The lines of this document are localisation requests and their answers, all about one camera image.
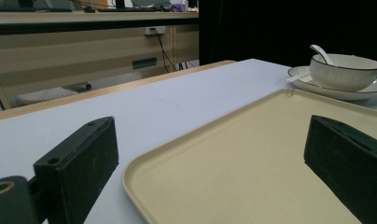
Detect white ceramic spoon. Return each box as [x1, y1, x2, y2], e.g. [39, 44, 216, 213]
[310, 44, 335, 66]

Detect black cable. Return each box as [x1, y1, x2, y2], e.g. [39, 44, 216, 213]
[150, 28, 178, 73]

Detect black curtain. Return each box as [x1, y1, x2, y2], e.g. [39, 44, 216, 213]
[198, 0, 377, 82]

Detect wooden desk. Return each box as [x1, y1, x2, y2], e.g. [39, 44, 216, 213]
[0, 10, 200, 110]

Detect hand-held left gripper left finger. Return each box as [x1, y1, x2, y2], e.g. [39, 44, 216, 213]
[33, 116, 119, 224]

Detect white wall socket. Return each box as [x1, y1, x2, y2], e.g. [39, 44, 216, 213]
[144, 26, 167, 35]

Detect beige plastic tray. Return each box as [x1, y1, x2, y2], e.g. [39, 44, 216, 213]
[121, 88, 377, 224]

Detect white chair base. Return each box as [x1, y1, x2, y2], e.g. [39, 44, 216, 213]
[15, 81, 92, 107]

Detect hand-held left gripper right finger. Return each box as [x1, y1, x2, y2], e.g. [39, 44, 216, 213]
[303, 115, 377, 224]

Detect white plate with dark rim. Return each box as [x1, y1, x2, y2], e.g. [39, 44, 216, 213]
[286, 65, 377, 101]

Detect white chopsticks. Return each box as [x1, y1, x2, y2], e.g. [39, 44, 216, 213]
[286, 72, 312, 83]

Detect white ribbed bowl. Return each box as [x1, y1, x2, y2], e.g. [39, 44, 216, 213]
[309, 53, 377, 92]

